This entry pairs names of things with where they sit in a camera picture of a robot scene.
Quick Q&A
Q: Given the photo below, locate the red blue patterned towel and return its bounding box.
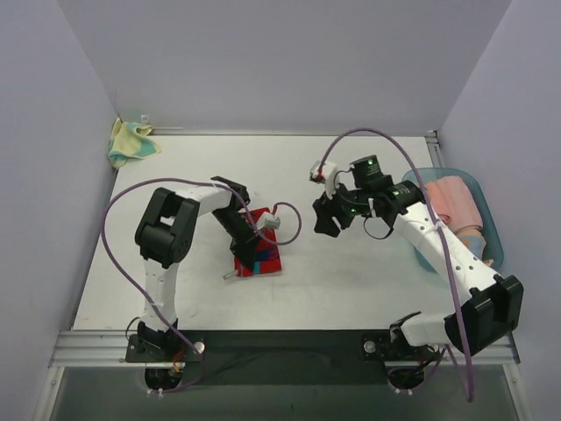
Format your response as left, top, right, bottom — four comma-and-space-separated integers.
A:
233, 207, 282, 277

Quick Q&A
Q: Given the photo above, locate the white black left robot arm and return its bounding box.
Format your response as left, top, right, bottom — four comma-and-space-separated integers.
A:
134, 176, 259, 361

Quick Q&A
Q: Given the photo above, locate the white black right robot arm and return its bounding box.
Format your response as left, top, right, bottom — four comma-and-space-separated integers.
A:
309, 155, 524, 360

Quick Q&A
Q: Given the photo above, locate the pink rolled towel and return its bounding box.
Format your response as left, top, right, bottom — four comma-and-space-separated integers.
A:
425, 175, 483, 233

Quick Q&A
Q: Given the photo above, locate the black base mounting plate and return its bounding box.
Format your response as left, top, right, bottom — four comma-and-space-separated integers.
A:
124, 330, 441, 391

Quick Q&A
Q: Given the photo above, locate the peach blue rolled towel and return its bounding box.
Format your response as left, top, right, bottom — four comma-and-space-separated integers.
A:
456, 227, 494, 267

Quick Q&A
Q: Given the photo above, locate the yellow teal crumpled towel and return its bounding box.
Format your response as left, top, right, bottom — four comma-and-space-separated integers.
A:
107, 118, 161, 169

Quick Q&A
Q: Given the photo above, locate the blue plastic basket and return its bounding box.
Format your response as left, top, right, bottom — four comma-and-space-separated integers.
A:
398, 168, 504, 270

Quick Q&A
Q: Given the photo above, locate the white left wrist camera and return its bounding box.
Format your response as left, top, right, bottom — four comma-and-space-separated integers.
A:
256, 211, 281, 231

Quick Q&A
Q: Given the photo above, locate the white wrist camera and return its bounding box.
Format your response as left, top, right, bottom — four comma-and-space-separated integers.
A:
309, 161, 340, 200
256, 211, 281, 231

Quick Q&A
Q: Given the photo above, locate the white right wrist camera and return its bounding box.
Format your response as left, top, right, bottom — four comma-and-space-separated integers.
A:
309, 161, 340, 200

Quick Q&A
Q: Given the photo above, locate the aluminium right frame rail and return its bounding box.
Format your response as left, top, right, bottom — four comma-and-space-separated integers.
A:
424, 131, 444, 168

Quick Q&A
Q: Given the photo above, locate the aluminium frame rail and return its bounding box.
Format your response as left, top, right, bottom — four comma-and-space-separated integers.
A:
48, 331, 521, 367
424, 131, 444, 168

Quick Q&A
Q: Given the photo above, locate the aluminium front frame rail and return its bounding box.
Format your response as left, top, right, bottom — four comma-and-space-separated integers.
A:
48, 331, 521, 367

